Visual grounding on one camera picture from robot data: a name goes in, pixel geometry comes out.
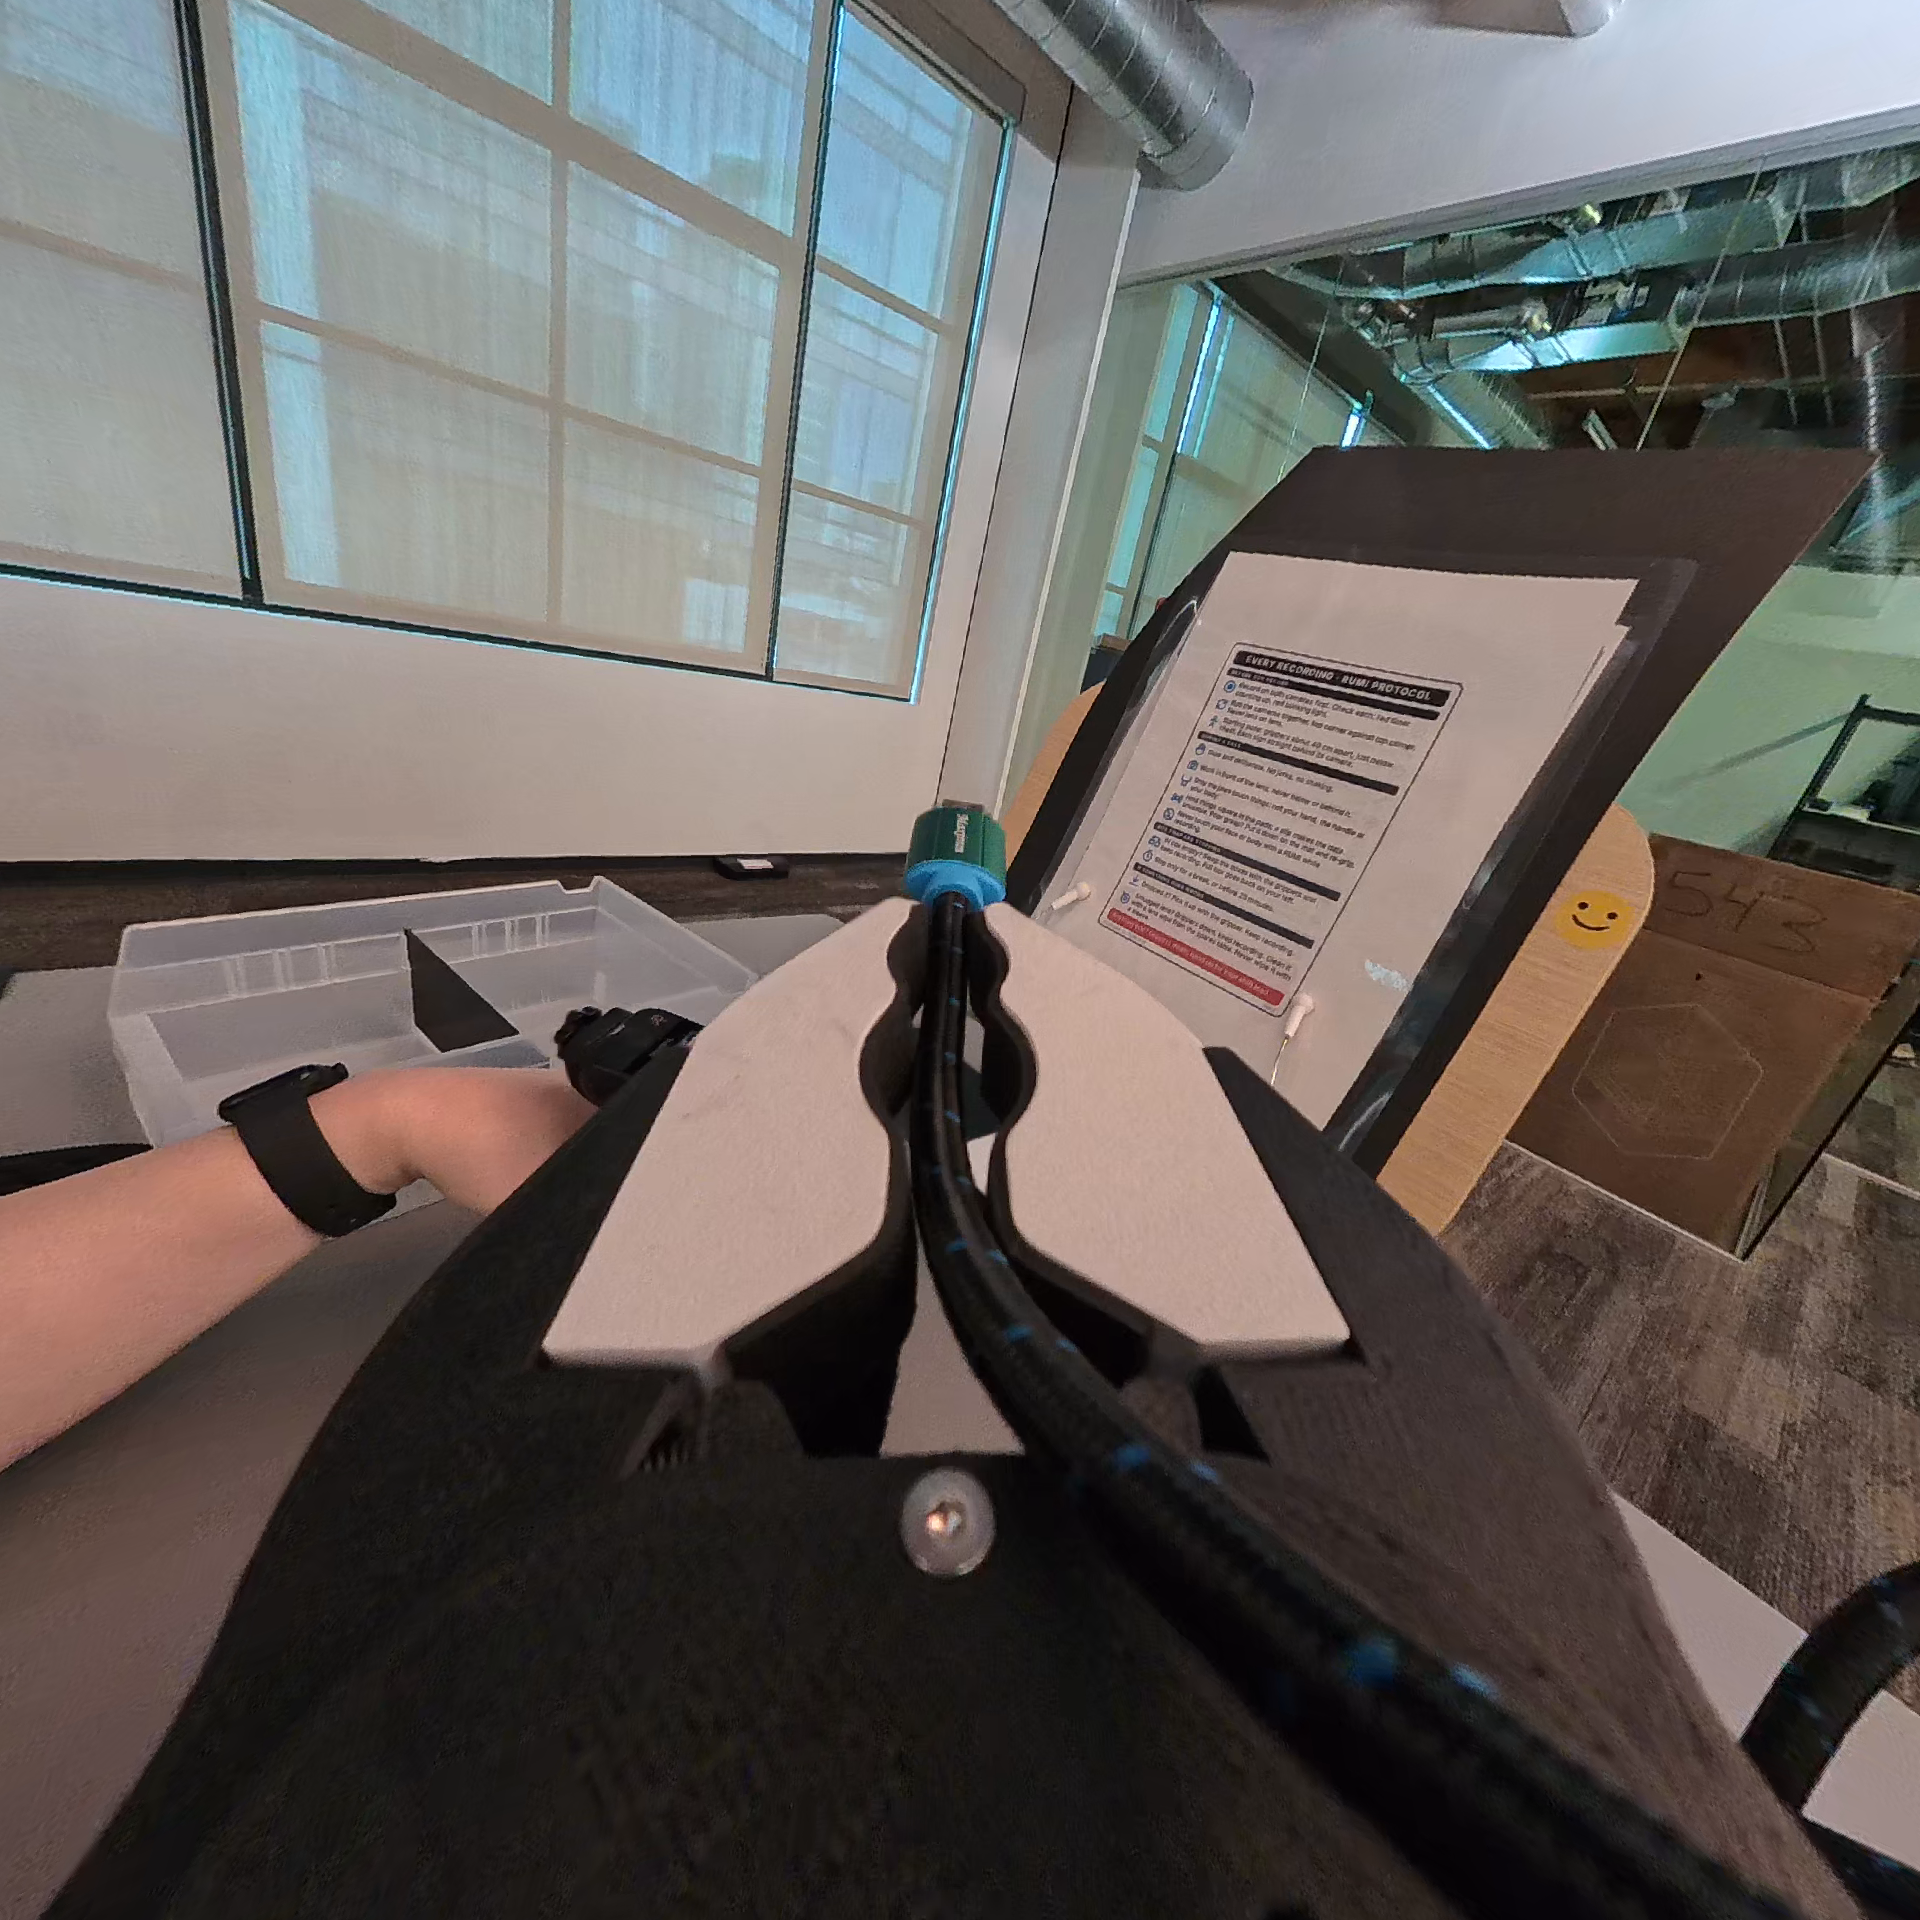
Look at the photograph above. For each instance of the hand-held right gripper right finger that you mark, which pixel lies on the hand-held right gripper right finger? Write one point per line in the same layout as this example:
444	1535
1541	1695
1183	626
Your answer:
1172	1184

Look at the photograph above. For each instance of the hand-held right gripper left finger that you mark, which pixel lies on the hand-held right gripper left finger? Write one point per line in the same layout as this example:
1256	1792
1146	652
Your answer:
735	1184

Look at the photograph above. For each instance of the clear plastic organizer box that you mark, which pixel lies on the clear plastic organizer box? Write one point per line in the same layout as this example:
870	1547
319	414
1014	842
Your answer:
301	1019

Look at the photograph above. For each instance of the person's left forearm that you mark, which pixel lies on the person's left forearm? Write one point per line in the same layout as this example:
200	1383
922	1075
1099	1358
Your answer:
119	1305

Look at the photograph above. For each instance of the person's left hand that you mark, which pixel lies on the person's left hand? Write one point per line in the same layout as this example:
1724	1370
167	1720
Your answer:
482	1131

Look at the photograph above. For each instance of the small black flat object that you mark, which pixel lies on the small black flat object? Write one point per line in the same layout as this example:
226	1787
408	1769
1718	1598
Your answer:
755	867

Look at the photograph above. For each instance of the black wrist watch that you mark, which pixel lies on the black wrist watch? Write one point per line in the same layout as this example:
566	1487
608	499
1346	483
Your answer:
307	1147

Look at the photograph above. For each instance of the printed instruction sheet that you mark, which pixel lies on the printed instruction sheet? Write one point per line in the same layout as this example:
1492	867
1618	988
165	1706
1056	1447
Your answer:
1349	779

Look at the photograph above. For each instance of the yellow smiley sticker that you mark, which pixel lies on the yellow smiley sticker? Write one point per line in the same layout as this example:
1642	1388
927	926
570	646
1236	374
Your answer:
1597	916

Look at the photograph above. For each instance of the brown cardboard box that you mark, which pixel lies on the brown cardboard box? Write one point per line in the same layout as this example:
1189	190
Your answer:
1724	1050

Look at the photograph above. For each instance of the large grid window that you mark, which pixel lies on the large grid window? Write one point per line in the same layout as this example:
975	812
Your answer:
451	299

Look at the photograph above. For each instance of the black display board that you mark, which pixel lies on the black display board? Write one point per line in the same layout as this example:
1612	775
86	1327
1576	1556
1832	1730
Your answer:
1651	511

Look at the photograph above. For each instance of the grey spiral duct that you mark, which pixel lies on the grey spiral duct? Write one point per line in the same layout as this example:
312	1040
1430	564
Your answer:
1156	75

